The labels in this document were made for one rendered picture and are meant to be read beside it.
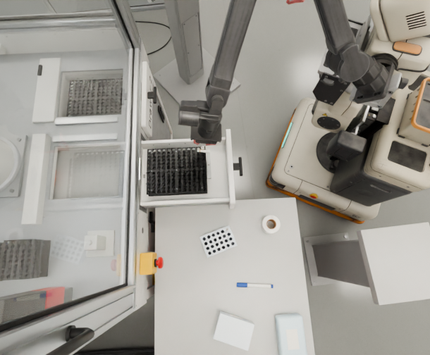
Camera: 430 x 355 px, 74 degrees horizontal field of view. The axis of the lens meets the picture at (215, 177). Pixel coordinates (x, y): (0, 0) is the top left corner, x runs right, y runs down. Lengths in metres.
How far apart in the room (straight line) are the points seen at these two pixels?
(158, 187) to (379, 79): 0.79
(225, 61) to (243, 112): 1.41
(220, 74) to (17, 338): 0.66
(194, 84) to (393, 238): 1.62
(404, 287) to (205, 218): 0.80
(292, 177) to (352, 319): 0.96
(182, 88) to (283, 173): 1.01
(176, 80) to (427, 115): 1.60
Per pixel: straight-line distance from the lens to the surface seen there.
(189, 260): 1.16
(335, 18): 0.84
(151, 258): 1.03
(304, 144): 1.84
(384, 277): 1.32
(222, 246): 1.13
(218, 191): 1.10
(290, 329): 1.17
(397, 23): 0.99
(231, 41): 0.77
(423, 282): 1.40
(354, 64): 0.87
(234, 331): 1.13
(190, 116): 0.83
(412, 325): 2.29
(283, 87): 2.33
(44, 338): 0.55
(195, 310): 1.17
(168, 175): 1.07
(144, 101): 1.17
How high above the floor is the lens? 1.91
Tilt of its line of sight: 75 degrees down
